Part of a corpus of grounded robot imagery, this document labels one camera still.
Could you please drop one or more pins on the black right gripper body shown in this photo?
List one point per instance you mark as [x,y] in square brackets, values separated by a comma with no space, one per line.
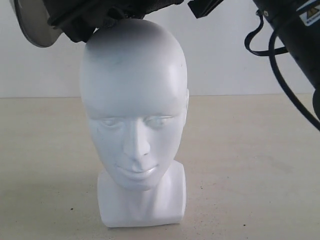
[298,27]

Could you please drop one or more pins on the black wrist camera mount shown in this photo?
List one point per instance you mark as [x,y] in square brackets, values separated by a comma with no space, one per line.
[201,8]

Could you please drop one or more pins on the black helmet with tinted visor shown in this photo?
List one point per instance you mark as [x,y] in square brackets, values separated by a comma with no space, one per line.
[43,21]

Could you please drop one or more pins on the white mannequin head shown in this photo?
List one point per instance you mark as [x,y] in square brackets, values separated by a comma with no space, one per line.
[133,86]

